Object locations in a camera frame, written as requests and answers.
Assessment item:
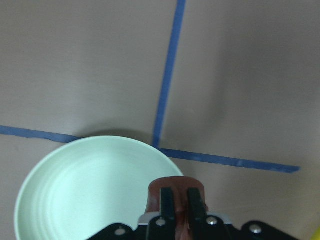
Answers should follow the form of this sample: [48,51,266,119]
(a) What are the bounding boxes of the light green plate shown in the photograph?
[14,136,182,240]

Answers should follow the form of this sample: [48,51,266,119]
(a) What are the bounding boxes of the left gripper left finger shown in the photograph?
[159,187,176,240]

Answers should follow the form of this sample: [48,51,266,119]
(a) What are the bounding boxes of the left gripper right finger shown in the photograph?
[187,188,207,240]

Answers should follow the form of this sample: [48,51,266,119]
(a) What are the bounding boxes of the brown bun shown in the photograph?
[145,176,205,240]

